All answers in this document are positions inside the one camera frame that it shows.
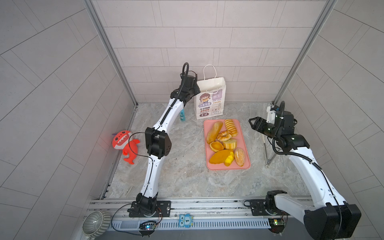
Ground white printed paper bag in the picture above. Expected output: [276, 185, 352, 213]
[194, 64, 226, 120]

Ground long baguette fake bread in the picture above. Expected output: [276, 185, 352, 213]
[206, 122, 223, 144]

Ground striped twisted fake bread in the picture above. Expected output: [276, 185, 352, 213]
[225, 119, 238, 137]

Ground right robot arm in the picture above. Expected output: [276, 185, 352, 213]
[249, 107, 362, 240]

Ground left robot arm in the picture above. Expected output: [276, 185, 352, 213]
[128, 72, 201, 217]

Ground sesame oval fake bread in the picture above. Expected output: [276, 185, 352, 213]
[234, 148, 245, 167]

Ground orange tart fake bread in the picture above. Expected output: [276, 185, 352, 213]
[210, 141, 225, 153]

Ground small yellow fake bread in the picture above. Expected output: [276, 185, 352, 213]
[224, 151, 235, 167]

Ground flat orange oval fake bread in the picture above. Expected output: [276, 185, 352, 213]
[209, 150, 232, 164]

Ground teal plastic bottle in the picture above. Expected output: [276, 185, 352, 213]
[180, 110, 186, 122]

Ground pink plastic tray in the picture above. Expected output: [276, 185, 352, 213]
[204, 119, 251, 171]

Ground red shark plush toy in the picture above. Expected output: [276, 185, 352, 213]
[112, 131, 140, 165]

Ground right circuit board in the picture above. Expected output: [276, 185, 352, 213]
[268, 219, 286, 234]

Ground circuit board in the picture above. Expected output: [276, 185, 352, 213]
[268, 219, 286, 234]
[139, 221, 157, 231]

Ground blue owl number tag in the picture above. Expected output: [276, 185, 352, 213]
[179, 214, 194, 228]

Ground left circuit board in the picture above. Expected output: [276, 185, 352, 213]
[139, 221, 157, 231]

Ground grey ribbed bowl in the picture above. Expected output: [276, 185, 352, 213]
[82, 211, 111, 240]

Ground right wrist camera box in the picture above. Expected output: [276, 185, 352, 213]
[267, 105, 279, 125]

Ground braided ring fake bread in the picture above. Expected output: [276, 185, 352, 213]
[217, 131, 233, 142]

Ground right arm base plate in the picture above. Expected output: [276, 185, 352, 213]
[248, 200, 269, 216]

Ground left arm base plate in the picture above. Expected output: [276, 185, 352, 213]
[127, 200, 171, 218]

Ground aluminium mounting rail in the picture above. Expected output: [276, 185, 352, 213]
[86, 197, 293, 233]

